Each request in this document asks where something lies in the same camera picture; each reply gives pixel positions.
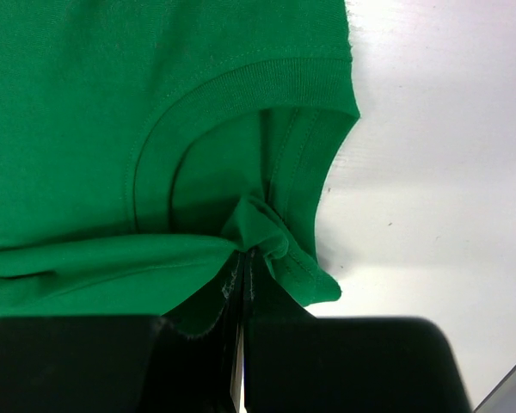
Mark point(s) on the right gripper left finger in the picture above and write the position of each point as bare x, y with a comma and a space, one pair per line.
184, 361

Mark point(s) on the green t shirt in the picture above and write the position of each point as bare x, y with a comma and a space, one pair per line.
144, 144

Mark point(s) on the aluminium table rail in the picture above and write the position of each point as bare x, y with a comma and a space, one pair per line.
502, 399

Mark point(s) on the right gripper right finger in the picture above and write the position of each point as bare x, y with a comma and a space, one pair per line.
295, 362

